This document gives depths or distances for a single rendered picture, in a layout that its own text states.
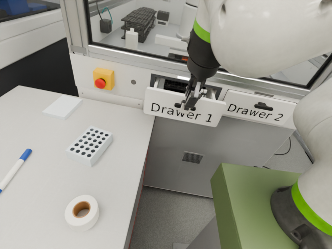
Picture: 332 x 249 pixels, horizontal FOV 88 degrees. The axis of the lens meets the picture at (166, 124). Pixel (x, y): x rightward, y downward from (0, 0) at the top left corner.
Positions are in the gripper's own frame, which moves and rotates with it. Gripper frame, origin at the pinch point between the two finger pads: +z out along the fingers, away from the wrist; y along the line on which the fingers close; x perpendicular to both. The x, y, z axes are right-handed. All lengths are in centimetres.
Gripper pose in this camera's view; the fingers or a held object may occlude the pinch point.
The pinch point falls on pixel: (186, 106)
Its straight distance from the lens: 57.1
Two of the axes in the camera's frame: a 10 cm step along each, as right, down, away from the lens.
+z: -1.2, 4.8, 8.7
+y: -1.5, 8.6, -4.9
